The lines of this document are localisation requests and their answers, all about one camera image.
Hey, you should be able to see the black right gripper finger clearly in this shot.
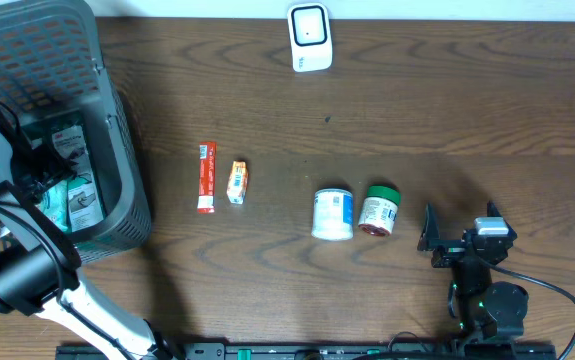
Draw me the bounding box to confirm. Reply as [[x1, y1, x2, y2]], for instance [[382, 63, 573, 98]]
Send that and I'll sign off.
[[487, 201, 517, 239], [417, 203, 440, 251]]

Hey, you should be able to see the green lid jar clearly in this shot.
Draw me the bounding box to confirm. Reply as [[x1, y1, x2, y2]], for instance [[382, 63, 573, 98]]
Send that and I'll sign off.
[[358, 185, 401, 237]]

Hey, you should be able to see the white blue round container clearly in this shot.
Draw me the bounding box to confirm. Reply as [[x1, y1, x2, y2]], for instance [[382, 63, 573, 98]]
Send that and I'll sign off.
[[311, 188, 353, 241]]

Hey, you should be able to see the small orange carton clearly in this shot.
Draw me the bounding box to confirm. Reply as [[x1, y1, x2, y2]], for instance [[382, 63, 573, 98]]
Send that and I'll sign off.
[[226, 161, 248, 205]]

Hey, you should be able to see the red white tube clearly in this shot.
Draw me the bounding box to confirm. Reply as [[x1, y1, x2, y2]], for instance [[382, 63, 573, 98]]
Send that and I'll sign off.
[[197, 142, 217, 214]]

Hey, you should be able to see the green 3M product package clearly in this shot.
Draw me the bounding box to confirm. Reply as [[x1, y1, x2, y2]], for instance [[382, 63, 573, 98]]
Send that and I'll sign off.
[[22, 112, 105, 234]]

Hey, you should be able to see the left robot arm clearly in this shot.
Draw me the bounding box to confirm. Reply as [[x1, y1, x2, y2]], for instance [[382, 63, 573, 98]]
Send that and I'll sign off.
[[0, 101, 185, 359]]

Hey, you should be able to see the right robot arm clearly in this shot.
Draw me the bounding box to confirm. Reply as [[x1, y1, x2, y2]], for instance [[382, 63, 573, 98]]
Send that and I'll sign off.
[[417, 202, 529, 354]]

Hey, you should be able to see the grey plastic mesh basket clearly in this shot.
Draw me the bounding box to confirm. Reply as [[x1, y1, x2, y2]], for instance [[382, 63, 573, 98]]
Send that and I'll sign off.
[[0, 0, 151, 263]]

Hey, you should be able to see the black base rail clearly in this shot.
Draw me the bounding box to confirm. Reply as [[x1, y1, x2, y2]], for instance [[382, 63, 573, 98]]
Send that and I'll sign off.
[[55, 341, 558, 360]]

